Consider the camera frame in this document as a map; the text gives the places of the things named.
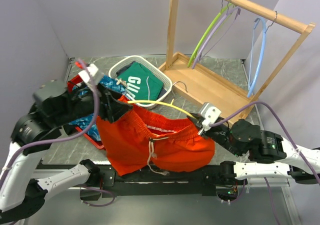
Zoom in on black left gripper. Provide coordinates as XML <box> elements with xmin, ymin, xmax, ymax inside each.
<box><xmin>53</xmin><ymin>80</ymin><xmax>134</xmax><ymax>126</ymax></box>

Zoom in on yellow plastic hanger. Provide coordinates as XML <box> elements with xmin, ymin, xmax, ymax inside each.
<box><xmin>126</xmin><ymin>81</ymin><xmax>196</xmax><ymax>118</ymax></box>

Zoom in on orange drawstring shorts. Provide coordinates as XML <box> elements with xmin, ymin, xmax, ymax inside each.
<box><xmin>96</xmin><ymin>105</ymin><xmax>215</xmax><ymax>176</ymax></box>

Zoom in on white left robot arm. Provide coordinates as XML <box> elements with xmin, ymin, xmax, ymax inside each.
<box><xmin>0</xmin><ymin>80</ymin><xmax>133</xmax><ymax>224</ymax></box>

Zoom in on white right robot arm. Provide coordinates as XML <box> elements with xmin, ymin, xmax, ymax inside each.
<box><xmin>200</xmin><ymin>119</ymin><xmax>320</xmax><ymax>185</ymax></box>

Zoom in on blue patterned shorts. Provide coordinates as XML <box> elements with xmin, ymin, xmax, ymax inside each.
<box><xmin>67</xmin><ymin>75</ymin><xmax>126</xmax><ymax>142</ymax></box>

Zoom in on green shorts with white letters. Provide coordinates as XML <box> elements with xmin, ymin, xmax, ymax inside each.
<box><xmin>116</xmin><ymin>61</ymin><xmax>164</xmax><ymax>101</ymax></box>

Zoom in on green plastic hanger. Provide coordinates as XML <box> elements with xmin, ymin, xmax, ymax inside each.
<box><xmin>187</xmin><ymin>0</ymin><xmax>236</xmax><ymax>69</ymax></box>

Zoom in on blue plastic hanger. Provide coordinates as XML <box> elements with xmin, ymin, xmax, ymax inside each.
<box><xmin>246</xmin><ymin>11</ymin><xmax>278</xmax><ymax>98</ymax></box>

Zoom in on purple plastic hanger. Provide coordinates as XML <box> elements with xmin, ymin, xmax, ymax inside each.
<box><xmin>190</xmin><ymin>0</ymin><xmax>243</xmax><ymax>69</ymax></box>

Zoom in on white perforated plastic basket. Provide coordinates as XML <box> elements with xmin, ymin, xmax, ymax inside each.
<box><xmin>108</xmin><ymin>55</ymin><xmax>173</xmax><ymax>101</ymax></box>

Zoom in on wooden clothes rack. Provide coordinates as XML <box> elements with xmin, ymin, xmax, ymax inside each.
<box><xmin>159</xmin><ymin>0</ymin><xmax>316</xmax><ymax>116</ymax></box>

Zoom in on red plastic tray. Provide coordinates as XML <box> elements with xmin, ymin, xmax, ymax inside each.
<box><xmin>64</xmin><ymin>75</ymin><xmax>105</xmax><ymax>150</ymax></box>

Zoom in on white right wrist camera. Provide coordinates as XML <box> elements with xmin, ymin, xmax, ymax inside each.
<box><xmin>197</xmin><ymin>102</ymin><xmax>222</xmax><ymax>136</ymax></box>

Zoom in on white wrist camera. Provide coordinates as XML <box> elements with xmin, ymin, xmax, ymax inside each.
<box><xmin>78</xmin><ymin>63</ymin><xmax>104</xmax><ymax>90</ymax></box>
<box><xmin>197</xmin><ymin>102</ymin><xmax>222</xmax><ymax>136</ymax></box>

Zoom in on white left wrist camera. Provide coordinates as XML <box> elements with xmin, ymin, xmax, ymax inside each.
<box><xmin>78</xmin><ymin>63</ymin><xmax>104</xmax><ymax>90</ymax></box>

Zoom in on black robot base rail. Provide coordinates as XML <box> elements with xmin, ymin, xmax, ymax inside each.
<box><xmin>37</xmin><ymin>163</ymin><xmax>248</xmax><ymax>201</ymax></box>

